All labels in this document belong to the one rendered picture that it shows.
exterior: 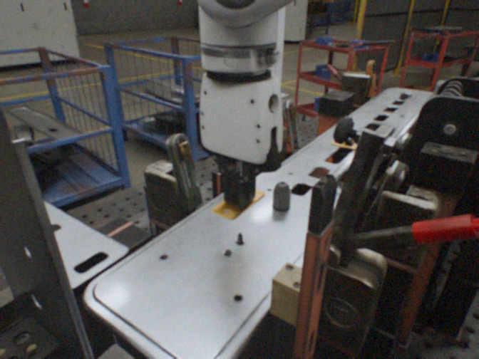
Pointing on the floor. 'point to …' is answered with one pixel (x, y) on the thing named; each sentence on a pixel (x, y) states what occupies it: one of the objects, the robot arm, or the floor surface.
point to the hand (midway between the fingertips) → (239, 187)
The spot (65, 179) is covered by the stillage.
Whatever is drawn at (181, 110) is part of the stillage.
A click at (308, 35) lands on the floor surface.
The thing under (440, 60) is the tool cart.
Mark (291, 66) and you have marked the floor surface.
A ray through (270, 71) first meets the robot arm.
